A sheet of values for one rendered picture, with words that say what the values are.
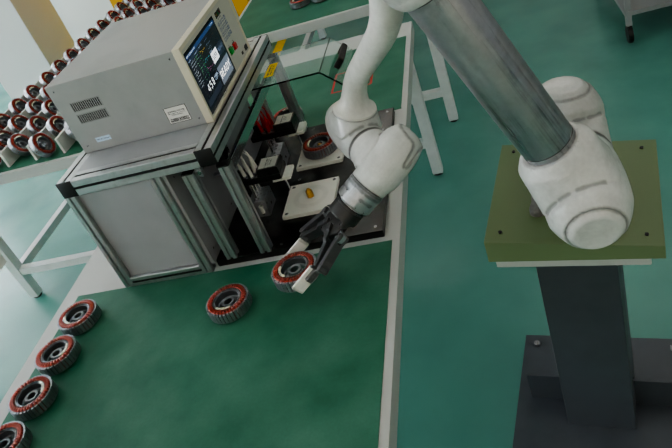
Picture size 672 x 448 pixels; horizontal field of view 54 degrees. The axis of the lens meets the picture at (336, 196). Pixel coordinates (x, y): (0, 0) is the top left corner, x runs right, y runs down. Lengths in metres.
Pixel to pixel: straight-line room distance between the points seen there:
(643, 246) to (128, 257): 1.28
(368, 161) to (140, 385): 0.73
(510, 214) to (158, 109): 0.90
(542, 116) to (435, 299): 1.47
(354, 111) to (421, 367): 1.12
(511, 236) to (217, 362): 0.71
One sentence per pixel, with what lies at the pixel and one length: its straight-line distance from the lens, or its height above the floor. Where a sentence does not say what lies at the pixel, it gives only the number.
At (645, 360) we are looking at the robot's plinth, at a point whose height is 0.02.
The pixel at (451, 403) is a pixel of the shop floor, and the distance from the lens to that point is 2.22.
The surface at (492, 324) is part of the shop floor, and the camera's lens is 2.40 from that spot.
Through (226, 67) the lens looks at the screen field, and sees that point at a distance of 1.84.
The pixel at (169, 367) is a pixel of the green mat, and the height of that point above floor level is 0.75.
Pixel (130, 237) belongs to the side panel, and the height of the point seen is 0.90.
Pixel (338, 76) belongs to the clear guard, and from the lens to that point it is 1.88.
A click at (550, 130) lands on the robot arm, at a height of 1.13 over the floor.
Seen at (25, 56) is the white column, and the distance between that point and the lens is 5.75.
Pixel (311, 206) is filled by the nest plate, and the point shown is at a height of 0.78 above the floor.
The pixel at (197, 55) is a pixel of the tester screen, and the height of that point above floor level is 1.26.
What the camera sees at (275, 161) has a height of 0.92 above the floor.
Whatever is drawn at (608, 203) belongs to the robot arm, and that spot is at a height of 0.99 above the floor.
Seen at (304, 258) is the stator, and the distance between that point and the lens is 1.53.
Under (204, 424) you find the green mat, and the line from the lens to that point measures 1.45.
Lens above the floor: 1.75
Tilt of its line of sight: 32 degrees down
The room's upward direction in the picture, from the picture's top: 22 degrees counter-clockwise
